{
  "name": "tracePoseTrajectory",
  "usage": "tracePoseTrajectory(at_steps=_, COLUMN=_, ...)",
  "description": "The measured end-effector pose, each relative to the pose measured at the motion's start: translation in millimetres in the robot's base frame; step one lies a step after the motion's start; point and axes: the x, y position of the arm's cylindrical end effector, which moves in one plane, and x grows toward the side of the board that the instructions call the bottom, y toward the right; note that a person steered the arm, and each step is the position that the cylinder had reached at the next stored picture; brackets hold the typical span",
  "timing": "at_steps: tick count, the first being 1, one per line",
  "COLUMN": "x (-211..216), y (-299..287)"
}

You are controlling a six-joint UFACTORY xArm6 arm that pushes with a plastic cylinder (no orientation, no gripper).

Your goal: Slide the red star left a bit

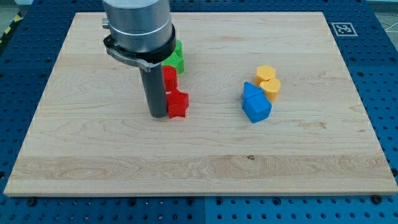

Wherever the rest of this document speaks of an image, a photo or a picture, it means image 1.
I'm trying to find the red cylinder block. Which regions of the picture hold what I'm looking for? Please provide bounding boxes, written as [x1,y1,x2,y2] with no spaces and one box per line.
[162,65,178,91]

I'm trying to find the yellow heart block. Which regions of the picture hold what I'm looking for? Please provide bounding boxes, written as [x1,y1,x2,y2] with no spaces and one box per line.
[259,78,281,103]

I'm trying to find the blue cube block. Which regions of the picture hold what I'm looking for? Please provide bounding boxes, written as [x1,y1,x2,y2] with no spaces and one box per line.
[242,94,272,123]

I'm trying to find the blue triangle block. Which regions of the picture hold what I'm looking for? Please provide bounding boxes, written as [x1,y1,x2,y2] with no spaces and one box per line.
[242,82,264,100]

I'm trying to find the wooden board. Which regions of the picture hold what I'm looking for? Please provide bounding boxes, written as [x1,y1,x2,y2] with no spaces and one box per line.
[4,12,397,197]

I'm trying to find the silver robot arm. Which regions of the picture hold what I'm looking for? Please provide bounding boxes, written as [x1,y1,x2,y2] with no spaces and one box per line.
[102,0,176,118]

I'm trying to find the yellow hexagon block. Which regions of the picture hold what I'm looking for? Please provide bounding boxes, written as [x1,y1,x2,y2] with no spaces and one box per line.
[254,65,276,86]

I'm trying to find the white fiducial marker tag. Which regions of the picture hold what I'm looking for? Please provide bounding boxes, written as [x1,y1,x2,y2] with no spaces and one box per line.
[331,22,358,37]

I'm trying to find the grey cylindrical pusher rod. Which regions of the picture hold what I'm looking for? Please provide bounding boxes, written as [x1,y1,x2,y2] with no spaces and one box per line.
[140,65,168,118]

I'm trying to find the black clamp ring mount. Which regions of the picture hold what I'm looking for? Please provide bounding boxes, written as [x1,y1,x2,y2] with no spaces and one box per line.
[103,25,176,72]

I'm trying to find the red star block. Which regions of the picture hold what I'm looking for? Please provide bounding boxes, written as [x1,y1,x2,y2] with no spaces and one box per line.
[167,88,189,118]

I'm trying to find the green block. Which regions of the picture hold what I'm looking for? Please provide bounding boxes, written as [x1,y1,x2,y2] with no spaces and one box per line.
[162,40,185,75]

